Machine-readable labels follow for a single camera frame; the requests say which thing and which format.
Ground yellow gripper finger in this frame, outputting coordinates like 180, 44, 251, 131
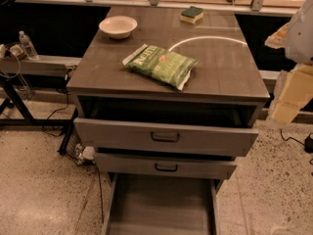
272, 64, 313, 124
265, 23, 289, 49

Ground green jalapeno chip bag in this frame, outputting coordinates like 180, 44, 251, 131
122, 44, 198, 90

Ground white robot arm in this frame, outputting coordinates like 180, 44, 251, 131
265, 0, 313, 124

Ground grey drawer cabinet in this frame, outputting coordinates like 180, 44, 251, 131
68, 7, 269, 235

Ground grey top drawer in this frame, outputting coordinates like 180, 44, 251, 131
74, 117, 258, 157

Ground grey drawer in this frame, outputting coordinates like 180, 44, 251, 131
101, 173, 220, 235
74, 117, 258, 157
95, 153, 237, 180

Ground grey middle drawer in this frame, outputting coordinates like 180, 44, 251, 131
95, 153, 237, 180

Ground grey bottom drawer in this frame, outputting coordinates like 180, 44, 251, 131
101, 173, 220, 235

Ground yellow green sponge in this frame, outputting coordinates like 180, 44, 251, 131
180, 6, 203, 24

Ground white ceramic bowl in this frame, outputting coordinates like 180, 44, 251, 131
99, 16, 138, 39

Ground black metal side table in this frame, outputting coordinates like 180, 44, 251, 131
0, 42, 79, 156

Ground clear plastic water bottle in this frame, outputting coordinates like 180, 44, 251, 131
19, 30, 39, 60

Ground black power adapter with cable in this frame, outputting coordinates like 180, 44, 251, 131
280, 130, 313, 154

